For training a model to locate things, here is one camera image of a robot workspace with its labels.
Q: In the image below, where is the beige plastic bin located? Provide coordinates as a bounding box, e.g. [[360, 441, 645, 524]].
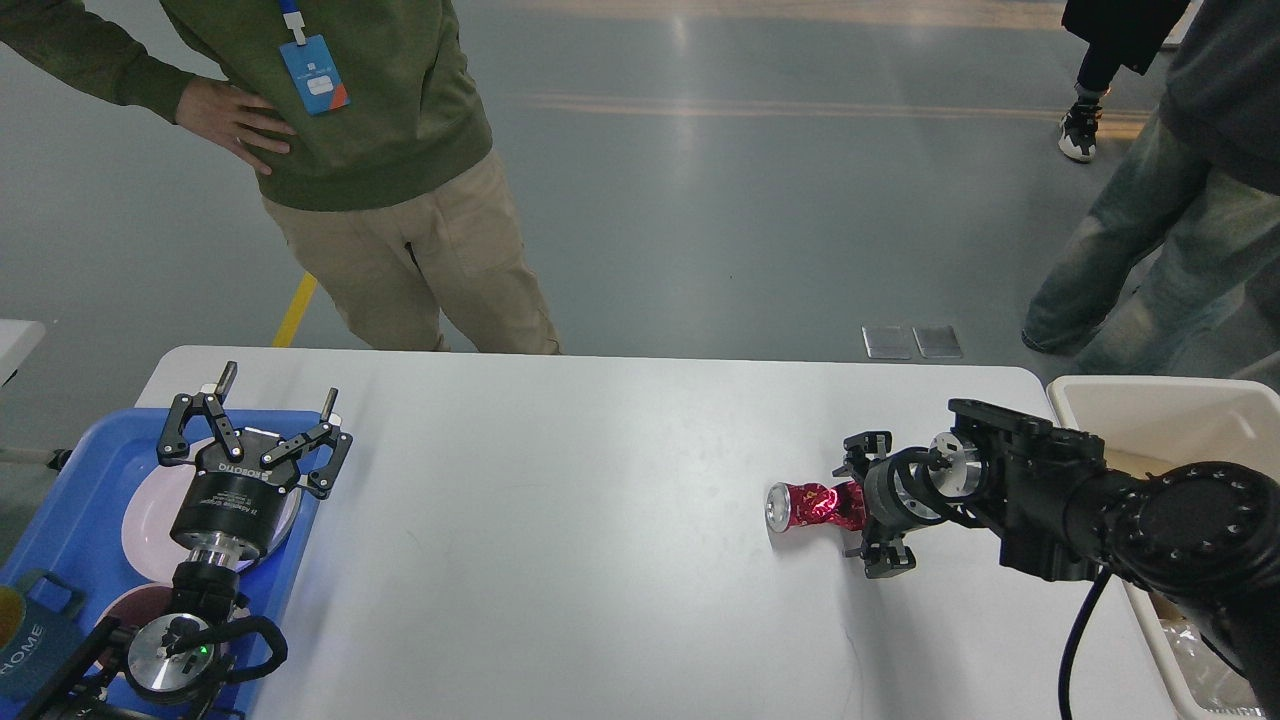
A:
[[1048, 375, 1279, 719]]

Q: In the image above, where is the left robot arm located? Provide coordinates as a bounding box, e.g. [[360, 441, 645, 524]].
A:
[[19, 363, 353, 719]]

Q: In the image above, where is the brown paper bag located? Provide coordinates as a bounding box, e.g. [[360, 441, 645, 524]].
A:
[[1105, 446, 1187, 623]]

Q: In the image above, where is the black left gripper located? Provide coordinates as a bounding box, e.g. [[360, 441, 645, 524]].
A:
[[156, 363, 355, 561]]

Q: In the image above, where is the person in black sneakers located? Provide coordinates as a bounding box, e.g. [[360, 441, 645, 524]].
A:
[[1059, 1, 1189, 163]]

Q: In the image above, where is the person in blue jeans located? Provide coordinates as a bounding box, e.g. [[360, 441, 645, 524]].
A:
[[1021, 1, 1279, 375]]

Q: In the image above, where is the clear plastic bag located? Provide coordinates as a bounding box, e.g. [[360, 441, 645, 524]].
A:
[[1161, 619, 1265, 717]]

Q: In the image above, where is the blue id badge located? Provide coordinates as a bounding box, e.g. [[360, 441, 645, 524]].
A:
[[278, 35, 349, 117]]

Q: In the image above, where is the clear floor plate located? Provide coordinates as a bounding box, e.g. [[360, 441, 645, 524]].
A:
[[911, 325, 964, 359], [861, 325, 914, 360]]

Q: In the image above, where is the person in green sweater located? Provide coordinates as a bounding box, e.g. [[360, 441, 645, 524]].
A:
[[3, 1, 562, 355]]

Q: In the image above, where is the white side table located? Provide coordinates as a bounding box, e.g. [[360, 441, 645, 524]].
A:
[[0, 318, 46, 386]]

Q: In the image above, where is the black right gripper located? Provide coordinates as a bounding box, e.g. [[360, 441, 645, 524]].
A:
[[832, 430, 945, 580]]

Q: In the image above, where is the pink plate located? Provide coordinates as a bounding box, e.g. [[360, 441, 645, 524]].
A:
[[122, 436, 305, 584]]

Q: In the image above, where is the clear floor plate left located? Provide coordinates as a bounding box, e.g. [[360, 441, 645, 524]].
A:
[[861, 325, 914, 360]]

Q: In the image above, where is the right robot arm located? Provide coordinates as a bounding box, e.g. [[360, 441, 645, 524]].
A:
[[835, 398, 1279, 717]]

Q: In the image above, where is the teal mug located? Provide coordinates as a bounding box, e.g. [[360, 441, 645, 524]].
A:
[[1, 568, 86, 701]]

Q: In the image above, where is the clear floor plate right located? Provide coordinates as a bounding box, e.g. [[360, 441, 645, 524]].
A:
[[911, 325, 964, 359]]

